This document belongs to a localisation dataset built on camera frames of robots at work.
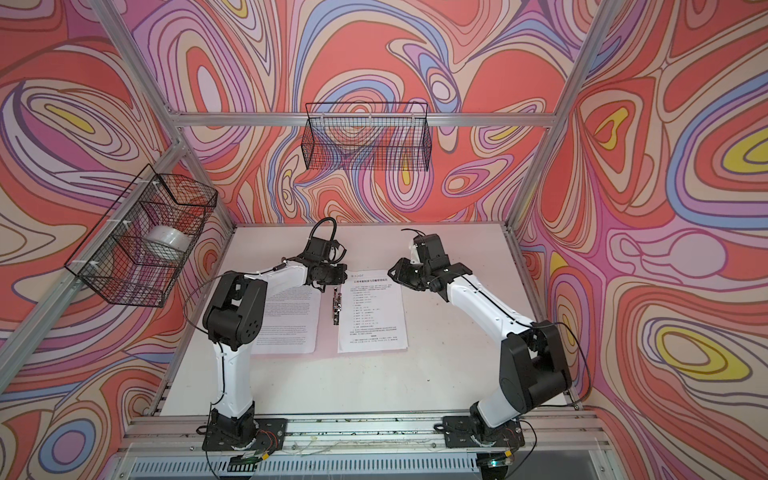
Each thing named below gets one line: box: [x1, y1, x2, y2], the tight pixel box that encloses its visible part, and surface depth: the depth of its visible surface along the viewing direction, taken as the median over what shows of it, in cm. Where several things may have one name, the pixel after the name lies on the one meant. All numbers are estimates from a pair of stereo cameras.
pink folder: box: [251, 286, 409, 356], surface depth 93 cm
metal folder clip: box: [333, 287, 343, 326], surface depth 98 cm
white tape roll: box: [145, 226, 193, 261], surface depth 74 cm
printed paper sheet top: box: [251, 285, 321, 355], surface depth 93 cm
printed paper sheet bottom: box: [338, 270, 409, 353], surface depth 96 cm
